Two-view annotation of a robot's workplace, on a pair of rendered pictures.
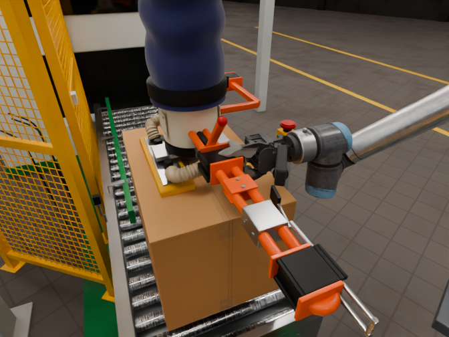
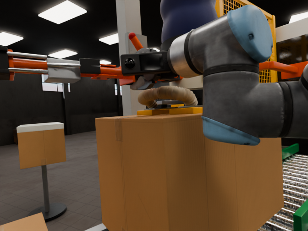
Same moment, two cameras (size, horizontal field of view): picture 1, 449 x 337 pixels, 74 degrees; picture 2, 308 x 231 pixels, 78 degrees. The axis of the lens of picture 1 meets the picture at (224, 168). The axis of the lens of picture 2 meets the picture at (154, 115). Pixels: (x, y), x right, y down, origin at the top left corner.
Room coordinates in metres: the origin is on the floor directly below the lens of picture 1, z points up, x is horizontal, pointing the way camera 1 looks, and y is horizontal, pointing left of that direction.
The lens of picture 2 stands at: (0.49, -0.57, 1.10)
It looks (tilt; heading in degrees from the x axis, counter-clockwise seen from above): 2 degrees down; 75
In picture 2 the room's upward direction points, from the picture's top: 3 degrees counter-clockwise
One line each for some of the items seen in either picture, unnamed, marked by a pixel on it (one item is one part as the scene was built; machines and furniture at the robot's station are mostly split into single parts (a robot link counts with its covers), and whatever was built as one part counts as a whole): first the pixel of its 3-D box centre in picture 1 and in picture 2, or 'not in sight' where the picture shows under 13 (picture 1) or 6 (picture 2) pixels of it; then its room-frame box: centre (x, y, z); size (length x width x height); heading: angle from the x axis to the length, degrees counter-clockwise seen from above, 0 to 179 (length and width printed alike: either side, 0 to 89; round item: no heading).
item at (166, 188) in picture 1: (163, 156); (176, 107); (0.80, 0.19, 1.11); 0.34 x 0.10 x 0.05; 23
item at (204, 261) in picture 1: (197, 205); (192, 163); (0.82, 0.10, 0.89); 0.60 x 0.40 x 0.40; 22
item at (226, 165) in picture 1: (220, 162); (137, 74); (0.60, 0.01, 1.21); 0.10 x 0.08 x 0.06; 113
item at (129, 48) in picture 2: not in sight; (137, 52); (0.82, 1.09, 1.62); 0.20 x 0.05 x 0.30; 22
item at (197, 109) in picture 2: not in sight; (214, 104); (0.87, 0.02, 1.11); 0.34 x 0.10 x 0.05; 23
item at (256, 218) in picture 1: (263, 222); (61, 71); (0.41, -0.07, 1.21); 0.07 x 0.07 x 0.04; 23
